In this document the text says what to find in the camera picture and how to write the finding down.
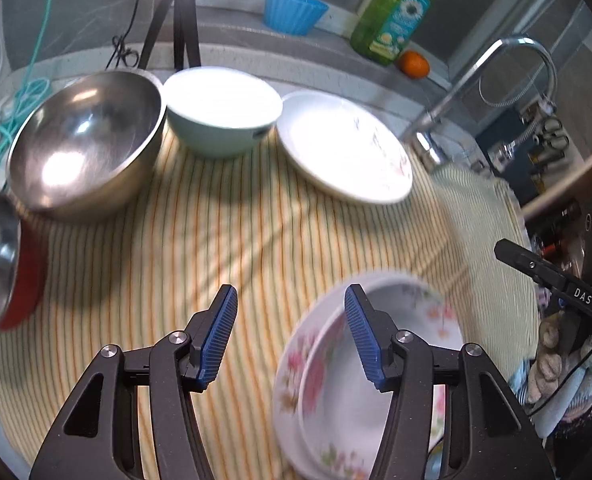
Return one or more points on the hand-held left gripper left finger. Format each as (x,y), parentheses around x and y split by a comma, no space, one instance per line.
(221,335)

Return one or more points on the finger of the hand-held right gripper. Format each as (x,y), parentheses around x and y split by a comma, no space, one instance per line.
(525,261)

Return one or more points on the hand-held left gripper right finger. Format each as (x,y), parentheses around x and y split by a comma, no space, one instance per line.
(363,335)

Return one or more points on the white pink floral bowl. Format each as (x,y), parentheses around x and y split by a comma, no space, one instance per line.
(346,410)
(296,360)

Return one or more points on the white floral plate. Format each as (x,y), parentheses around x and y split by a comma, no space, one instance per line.
(336,145)

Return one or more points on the light blue ceramic bowl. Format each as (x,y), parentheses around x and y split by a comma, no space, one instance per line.
(221,105)

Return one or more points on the large steel bowl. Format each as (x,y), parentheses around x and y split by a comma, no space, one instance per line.
(86,140)

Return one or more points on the person's right hand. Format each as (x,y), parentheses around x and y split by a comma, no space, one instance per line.
(550,360)

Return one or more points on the wooden shelf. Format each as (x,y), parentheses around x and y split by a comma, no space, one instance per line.
(570,185)

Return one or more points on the striped yellow cloth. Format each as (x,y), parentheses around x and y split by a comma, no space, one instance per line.
(201,240)

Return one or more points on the scissors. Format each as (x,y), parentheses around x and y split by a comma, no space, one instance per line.
(553,135)

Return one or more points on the dark utensil holder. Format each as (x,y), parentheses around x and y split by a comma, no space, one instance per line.
(500,130)

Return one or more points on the chrome faucet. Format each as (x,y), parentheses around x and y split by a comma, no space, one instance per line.
(455,95)

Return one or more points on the orange fruit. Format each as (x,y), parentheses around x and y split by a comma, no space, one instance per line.
(413,64)

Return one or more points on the green dish soap bottle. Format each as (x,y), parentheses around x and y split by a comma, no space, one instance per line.
(390,20)

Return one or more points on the black tripod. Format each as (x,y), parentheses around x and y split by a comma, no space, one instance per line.
(183,20)

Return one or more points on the blue fluted silicone cup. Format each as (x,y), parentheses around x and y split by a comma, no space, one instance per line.
(293,10)

